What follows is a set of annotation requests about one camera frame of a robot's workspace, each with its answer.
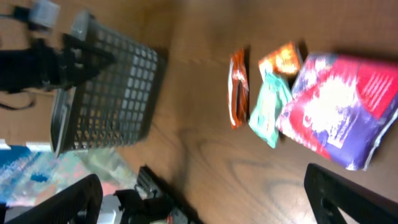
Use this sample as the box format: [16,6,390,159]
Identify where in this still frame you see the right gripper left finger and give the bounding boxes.
[8,174,103,224]

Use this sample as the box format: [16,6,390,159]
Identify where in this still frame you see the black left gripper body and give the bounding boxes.
[34,34,90,91]

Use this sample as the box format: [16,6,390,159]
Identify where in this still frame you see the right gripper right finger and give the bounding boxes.
[304,163,397,223]

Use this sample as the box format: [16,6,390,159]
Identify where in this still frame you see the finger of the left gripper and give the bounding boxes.
[62,34,115,87]

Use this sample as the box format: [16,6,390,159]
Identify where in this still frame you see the purple red snack pack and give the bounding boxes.
[276,53,397,170]

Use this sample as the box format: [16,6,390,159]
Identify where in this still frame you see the teal snack packet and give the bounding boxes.
[249,73,292,148]

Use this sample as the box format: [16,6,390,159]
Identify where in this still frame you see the orange brown snack bar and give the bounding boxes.
[228,49,249,129]

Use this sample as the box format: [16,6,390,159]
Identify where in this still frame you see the orange small snack packet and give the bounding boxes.
[258,42,303,81]

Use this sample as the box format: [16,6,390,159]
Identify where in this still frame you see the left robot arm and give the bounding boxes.
[1,34,116,94]

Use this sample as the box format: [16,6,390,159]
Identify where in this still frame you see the grey plastic mesh basket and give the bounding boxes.
[50,10,167,156]

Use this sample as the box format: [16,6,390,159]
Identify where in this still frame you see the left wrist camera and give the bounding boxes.
[29,0,60,29]

